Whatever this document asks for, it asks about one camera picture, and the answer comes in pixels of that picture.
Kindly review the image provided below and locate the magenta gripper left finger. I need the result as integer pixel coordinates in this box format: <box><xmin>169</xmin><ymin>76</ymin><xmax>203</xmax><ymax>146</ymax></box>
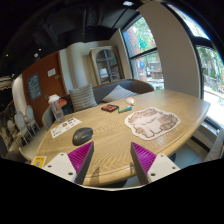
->
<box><xmin>42</xmin><ymin>141</ymin><xmax>95</xmax><ymax>185</ymax></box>

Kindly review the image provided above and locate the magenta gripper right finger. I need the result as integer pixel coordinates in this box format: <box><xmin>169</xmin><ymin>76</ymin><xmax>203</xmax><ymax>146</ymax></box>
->
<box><xmin>129</xmin><ymin>141</ymin><xmax>182</xmax><ymax>186</ymax></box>

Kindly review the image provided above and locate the dark grey computer mouse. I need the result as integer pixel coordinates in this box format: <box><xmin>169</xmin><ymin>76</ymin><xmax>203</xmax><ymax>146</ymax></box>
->
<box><xmin>72</xmin><ymin>127</ymin><xmax>93</xmax><ymax>146</ymax></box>

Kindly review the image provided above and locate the cat shaped mouse pad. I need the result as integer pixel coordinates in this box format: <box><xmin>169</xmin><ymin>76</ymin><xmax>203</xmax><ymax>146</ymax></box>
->
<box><xmin>125</xmin><ymin>107</ymin><xmax>181</xmax><ymax>141</ymax></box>

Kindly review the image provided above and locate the white printed paper sheet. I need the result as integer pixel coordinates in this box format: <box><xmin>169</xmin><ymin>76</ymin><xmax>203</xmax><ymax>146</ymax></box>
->
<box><xmin>50</xmin><ymin>117</ymin><xmax>81</xmax><ymax>138</ymax></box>

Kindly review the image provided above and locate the yellow sticker label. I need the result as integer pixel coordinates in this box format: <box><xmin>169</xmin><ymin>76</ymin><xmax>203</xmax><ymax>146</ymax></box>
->
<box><xmin>32</xmin><ymin>156</ymin><xmax>46</xmax><ymax>168</ymax></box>

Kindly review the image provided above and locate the green blue small pack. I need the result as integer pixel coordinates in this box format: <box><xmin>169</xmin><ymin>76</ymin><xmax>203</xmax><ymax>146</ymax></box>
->
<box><xmin>118</xmin><ymin>106</ymin><xmax>132</xmax><ymax>113</ymax></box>

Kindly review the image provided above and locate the black and red card box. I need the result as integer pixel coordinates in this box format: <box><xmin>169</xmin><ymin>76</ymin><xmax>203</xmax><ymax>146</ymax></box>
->
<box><xmin>101</xmin><ymin>104</ymin><xmax>119</xmax><ymax>112</ymax></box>

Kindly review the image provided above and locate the small pink white object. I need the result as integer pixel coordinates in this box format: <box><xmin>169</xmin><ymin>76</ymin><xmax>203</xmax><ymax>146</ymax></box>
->
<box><xmin>126</xmin><ymin>97</ymin><xmax>135</xmax><ymax>106</ymax></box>

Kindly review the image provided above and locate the orange round side table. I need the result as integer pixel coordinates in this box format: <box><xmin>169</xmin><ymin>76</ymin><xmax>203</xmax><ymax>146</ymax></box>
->
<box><xmin>59</xmin><ymin>98</ymin><xmax>67</xmax><ymax>107</ymax></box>

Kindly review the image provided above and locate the striped grey left cushion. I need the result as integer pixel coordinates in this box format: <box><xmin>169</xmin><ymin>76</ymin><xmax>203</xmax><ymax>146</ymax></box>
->
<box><xmin>69</xmin><ymin>84</ymin><xmax>97</xmax><ymax>112</ymax></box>

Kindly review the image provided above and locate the clear plastic water bottle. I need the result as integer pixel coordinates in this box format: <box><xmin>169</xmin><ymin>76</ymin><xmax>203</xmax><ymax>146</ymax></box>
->
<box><xmin>48</xmin><ymin>94</ymin><xmax>64</xmax><ymax>122</ymax></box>

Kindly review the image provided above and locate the white chair near door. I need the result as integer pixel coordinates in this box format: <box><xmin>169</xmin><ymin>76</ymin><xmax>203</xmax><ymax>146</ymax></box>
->
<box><xmin>25</xmin><ymin>105</ymin><xmax>39</xmax><ymax>133</ymax></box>

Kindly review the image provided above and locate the striped light right cushion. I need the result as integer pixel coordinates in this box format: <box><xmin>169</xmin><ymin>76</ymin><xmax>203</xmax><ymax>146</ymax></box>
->
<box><xmin>103</xmin><ymin>85</ymin><xmax>136</xmax><ymax>102</ymax></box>

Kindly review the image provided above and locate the blue poster on door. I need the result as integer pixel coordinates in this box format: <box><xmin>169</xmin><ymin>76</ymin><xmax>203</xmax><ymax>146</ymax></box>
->
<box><xmin>28</xmin><ymin>74</ymin><xmax>42</xmax><ymax>100</ymax></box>

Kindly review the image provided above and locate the brown wooden door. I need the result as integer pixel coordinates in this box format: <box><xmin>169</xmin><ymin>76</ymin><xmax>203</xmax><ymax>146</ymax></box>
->
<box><xmin>22</xmin><ymin>52</ymin><xmax>67</xmax><ymax>126</ymax></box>

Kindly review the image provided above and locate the white glass door cabinet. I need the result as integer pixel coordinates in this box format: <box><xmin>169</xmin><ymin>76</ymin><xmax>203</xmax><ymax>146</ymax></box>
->
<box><xmin>89</xmin><ymin>46</ymin><xmax>124</xmax><ymax>85</ymax></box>

